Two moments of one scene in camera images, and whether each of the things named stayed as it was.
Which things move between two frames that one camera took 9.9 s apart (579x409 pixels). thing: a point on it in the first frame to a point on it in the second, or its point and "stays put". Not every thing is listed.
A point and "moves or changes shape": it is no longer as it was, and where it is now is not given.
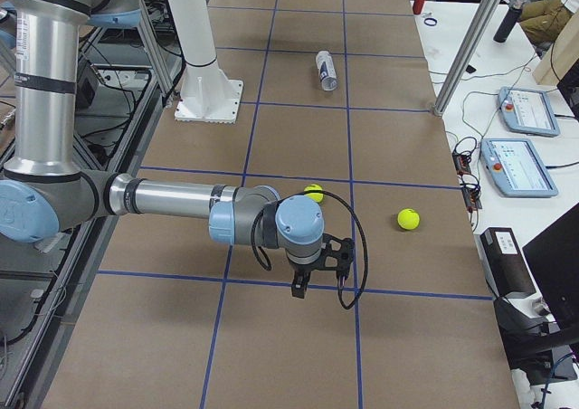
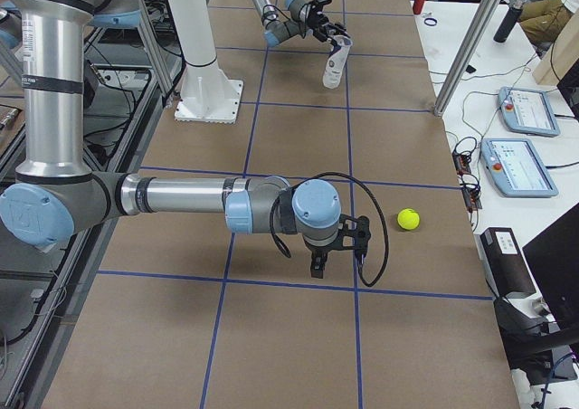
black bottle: [509, 22] stays put
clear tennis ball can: [327, 71] moves or changes shape
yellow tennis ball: [409, 219] stays put
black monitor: [554, 257] stays put
